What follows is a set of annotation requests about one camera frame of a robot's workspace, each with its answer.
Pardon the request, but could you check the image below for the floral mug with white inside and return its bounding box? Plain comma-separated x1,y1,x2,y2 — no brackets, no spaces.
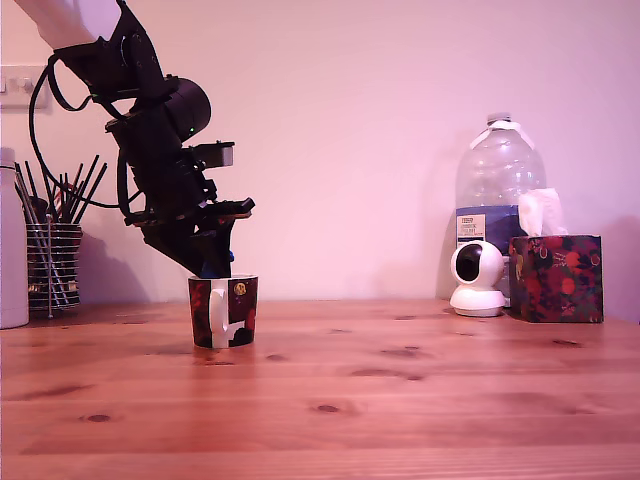
187,272,261,349

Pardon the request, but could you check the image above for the thin black stick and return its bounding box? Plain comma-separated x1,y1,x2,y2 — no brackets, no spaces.
69,154,101,226
13,160,42,226
74,161,109,226
60,161,85,225

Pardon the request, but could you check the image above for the white bottle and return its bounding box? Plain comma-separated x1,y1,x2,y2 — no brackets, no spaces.
0,146,31,330

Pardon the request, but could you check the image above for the large clear water bottle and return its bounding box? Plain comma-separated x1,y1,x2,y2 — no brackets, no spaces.
454,111,549,303

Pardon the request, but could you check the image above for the white tissue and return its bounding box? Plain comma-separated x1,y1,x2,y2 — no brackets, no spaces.
516,186,570,239

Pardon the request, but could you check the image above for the dark floral tissue box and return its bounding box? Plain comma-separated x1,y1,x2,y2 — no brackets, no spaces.
508,234,604,324

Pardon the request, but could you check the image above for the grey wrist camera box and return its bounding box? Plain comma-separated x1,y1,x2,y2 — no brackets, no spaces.
189,140,237,170

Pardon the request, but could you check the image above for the wire basket holder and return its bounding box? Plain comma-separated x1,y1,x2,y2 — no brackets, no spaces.
24,222,83,320

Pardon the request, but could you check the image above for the short black cable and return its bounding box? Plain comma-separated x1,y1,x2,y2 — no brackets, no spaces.
48,54,99,114

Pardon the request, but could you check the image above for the long black looping cable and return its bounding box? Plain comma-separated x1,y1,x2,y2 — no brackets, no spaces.
28,52,132,211

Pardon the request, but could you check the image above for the white wall switch plate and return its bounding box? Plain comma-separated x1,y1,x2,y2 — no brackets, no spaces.
0,64,54,110

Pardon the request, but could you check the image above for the small white round camera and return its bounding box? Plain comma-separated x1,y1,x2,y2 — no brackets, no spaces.
448,240,507,318

